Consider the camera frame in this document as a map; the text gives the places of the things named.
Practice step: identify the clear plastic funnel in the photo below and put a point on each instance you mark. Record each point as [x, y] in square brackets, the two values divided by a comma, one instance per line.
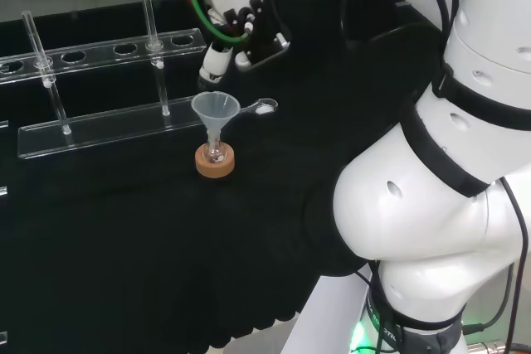
[215, 106]

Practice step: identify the clear acrylic funnel stand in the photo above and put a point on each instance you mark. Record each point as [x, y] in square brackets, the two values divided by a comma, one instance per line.
[103, 130]

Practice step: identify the small round-bottom glass flask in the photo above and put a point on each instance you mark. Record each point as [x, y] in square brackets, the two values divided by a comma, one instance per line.
[214, 154]

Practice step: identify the black bench cloth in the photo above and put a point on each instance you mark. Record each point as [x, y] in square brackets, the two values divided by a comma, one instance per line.
[145, 246]

